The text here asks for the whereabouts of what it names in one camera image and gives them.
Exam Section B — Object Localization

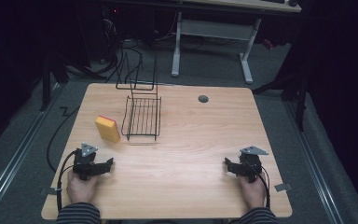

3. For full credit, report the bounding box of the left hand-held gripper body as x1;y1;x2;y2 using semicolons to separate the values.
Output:
72;142;107;182

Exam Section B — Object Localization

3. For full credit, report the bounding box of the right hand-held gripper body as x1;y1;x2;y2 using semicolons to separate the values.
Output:
235;146;269;184

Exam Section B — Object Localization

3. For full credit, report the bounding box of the person's left hand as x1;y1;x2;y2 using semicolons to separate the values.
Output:
66;170;100;205

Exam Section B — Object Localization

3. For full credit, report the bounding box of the person's right hand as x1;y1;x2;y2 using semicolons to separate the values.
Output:
240;175;268;210

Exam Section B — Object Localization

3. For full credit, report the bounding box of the yellow sponge with red side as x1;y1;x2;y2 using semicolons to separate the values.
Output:
94;115;121;145

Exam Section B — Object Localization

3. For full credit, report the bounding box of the grey tape piece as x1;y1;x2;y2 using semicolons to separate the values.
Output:
274;182;293;192
38;186;59;197

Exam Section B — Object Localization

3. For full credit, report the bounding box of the black metal stand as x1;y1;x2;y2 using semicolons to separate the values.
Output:
251;59;310;133
39;50;108;112

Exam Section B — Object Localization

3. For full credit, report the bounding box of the small red object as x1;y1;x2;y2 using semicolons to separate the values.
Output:
261;38;275;50

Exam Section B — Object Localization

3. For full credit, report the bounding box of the white-legged desk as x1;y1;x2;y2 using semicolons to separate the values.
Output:
170;0;303;85

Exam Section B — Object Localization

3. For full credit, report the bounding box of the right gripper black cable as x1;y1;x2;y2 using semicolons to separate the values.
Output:
241;157;272;210

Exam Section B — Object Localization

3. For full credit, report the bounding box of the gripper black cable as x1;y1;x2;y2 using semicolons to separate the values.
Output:
241;157;272;210
55;149;80;213

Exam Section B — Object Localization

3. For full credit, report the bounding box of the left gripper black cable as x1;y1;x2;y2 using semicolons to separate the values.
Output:
55;149;80;213

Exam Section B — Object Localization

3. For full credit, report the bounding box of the black cable on floor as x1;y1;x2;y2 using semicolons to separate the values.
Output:
46;105;81;174

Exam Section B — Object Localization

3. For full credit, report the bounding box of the black wire rack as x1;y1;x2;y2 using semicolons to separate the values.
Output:
115;50;163;143

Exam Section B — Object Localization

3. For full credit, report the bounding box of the metal floor rail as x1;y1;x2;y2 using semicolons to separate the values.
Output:
283;99;346;224
0;81;62;218

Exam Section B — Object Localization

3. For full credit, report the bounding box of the tangle of black cables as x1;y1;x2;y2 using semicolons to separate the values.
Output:
99;17;145;84

